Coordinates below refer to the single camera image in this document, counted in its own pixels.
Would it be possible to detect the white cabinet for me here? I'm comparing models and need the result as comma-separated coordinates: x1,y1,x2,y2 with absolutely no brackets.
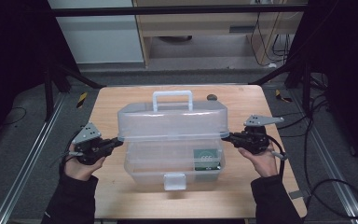
47,0,145,64

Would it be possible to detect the black curtain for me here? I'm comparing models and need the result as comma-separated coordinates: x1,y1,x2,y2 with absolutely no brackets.
287,0,358,172
0,0,78,150

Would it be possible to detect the person's right hand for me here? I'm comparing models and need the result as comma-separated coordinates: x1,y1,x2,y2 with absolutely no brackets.
237,146,280,179

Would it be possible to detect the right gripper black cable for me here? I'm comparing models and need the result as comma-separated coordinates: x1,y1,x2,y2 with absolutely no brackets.
265,133,290,181

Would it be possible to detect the black metal stand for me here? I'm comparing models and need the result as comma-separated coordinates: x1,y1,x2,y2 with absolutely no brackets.
250,60,313,115
41,59,105,122

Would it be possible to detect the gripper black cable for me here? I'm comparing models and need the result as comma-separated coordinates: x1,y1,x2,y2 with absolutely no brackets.
265,133,290,181
57,130,85,170

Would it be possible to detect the black horizontal bar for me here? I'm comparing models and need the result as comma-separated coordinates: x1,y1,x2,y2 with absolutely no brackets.
50,4,307,17

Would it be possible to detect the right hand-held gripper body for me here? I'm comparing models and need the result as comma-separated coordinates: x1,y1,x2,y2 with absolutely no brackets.
238,113,286,156

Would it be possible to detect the light wooden desk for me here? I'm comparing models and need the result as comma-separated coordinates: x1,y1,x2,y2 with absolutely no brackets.
132,0,307,68

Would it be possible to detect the aluminium floor rail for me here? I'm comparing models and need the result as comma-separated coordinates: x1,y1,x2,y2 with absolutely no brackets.
0,92,68,224
292,90,358,224

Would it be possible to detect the green white carton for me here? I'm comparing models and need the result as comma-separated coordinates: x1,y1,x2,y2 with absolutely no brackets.
193,147,222,172

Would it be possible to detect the clear plastic storage box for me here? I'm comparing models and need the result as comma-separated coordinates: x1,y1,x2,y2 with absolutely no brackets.
117,90,230,191

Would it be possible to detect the black cable bundle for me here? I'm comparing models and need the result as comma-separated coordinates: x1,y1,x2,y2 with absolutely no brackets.
250,12,293,67

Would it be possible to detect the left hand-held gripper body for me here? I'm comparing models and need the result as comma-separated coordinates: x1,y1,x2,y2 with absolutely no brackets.
71,121,115,166

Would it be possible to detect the person's left hand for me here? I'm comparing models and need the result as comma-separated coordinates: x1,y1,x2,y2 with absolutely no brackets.
63,143,106,183

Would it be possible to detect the dark round base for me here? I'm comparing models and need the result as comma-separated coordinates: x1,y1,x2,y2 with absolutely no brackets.
158,35,194,44

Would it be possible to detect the grey tape piece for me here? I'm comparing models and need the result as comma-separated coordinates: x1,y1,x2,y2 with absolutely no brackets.
288,189,306,201

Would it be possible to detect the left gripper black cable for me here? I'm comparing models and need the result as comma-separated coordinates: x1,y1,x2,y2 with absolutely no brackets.
57,130,85,170

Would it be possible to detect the yellow black striped tape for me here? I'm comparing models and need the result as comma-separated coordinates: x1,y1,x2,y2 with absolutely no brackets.
274,89,293,103
76,91,89,109

